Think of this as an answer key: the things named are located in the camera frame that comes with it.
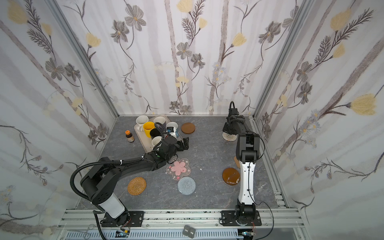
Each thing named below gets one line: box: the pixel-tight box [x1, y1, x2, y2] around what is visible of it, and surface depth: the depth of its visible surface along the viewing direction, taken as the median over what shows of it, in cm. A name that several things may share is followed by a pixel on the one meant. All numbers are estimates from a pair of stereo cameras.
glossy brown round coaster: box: [222, 167, 241, 186], surface depth 90 cm
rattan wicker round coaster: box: [127, 177, 147, 196], surface depth 86 cm
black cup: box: [150, 128, 162, 137], surface depth 100 cm
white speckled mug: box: [136, 115, 149, 132], surface depth 109 cm
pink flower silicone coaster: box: [166, 158, 191, 181], surface depth 93 cm
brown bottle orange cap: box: [125, 130, 135, 143], surface depth 102 cm
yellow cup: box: [143, 121, 156, 138], surface depth 106 cm
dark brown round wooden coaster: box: [181, 122, 196, 134], surface depth 117 cm
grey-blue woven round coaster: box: [177, 176, 196, 195], surface depth 86 cm
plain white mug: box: [151, 136, 163, 146], surface depth 97 cm
